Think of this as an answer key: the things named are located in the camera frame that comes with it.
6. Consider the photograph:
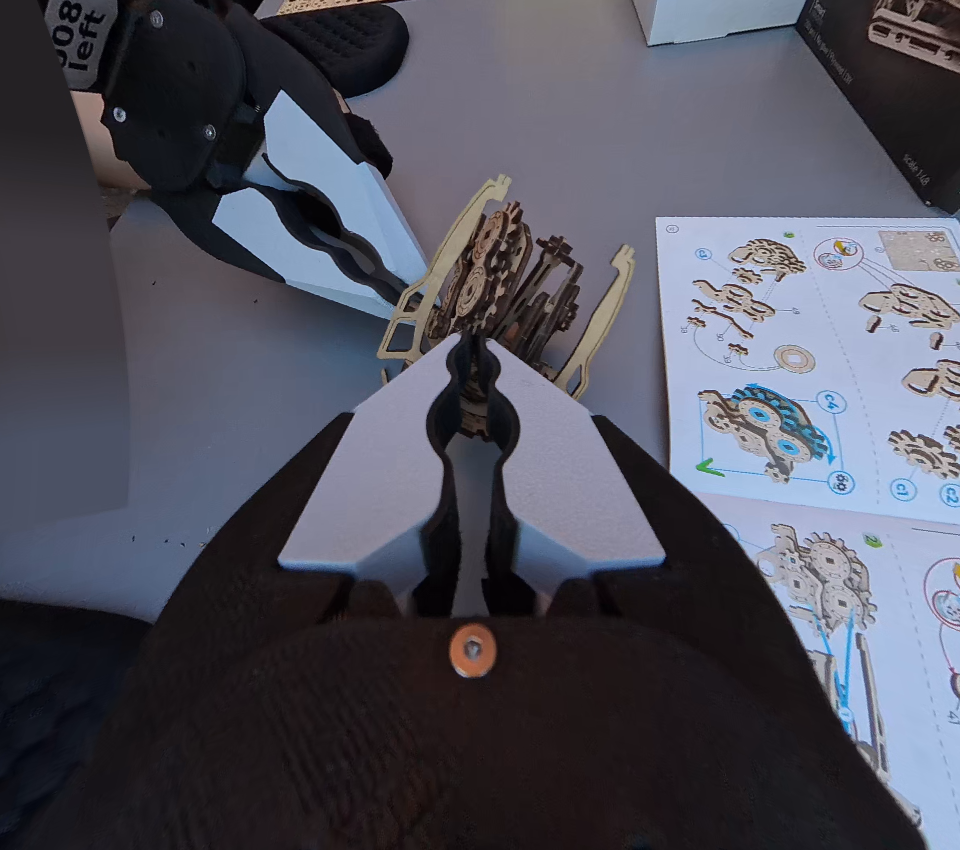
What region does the wooden gear assembly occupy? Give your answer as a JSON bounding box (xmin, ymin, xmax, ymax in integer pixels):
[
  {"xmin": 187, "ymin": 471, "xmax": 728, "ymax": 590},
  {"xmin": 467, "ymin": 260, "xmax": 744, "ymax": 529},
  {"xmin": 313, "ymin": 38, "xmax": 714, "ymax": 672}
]
[{"xmin": 431, "ymin": 201, "xmax": 535, "ymax": 343}]

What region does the person's left forearm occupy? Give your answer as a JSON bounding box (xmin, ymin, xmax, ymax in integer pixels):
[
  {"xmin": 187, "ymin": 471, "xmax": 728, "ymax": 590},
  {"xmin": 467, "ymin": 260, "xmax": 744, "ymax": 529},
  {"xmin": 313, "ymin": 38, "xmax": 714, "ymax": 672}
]
[{"xmin": 71, "ymin": 89, "xmax": 151, "ymax": 191}]

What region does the black model kit box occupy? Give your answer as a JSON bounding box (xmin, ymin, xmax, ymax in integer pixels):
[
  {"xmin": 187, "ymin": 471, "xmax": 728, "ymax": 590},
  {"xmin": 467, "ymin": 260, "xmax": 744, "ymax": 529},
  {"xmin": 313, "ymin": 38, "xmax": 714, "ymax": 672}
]
[{"xmin": 796, "ymin": 0, "xmax": 960, "ymax": 215}]

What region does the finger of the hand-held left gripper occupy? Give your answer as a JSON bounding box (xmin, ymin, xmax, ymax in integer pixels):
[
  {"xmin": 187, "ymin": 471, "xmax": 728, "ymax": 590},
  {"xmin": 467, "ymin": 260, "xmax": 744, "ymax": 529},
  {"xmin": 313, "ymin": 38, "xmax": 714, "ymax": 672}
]
[
  {"xmin": 212, "ymin": 186, "xmax": 406, "ymax": 321},
  {"xmin": 258, "ymin": 87, "xmax": 432, "ymax": 289}
]

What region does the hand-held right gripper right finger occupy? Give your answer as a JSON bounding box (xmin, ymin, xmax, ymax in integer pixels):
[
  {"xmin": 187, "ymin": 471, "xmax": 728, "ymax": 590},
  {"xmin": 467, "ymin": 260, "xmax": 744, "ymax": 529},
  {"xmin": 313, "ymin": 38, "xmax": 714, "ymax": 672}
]
[{"xmin": 486, "ymin": 339, "xmax": 669, "ymax": 577}]

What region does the assembly instruction booklet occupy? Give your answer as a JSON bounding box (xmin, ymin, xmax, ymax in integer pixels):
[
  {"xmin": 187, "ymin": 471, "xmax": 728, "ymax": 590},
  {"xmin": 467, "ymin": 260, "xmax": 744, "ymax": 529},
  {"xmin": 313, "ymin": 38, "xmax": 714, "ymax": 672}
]
[{"xmin": 656, "ymin": 215, "xmax": 960, "ymax": 850}]

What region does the wooden mechanical model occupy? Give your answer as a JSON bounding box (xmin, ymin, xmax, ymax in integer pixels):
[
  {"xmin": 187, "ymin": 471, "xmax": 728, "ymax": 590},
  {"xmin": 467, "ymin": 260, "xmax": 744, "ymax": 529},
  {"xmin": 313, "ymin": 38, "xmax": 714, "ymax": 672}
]
[{"xmin": 377, "ymin": 175, "xmax": 637, "ymax": 440}]

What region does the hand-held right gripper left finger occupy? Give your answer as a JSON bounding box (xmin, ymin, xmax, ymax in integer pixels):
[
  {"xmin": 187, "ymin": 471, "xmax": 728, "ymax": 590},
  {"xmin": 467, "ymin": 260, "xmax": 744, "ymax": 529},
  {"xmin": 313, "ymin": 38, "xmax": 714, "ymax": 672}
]
[{"xmin": 277, "ymin": 333, "xmax": 462, "ymax": 577}]

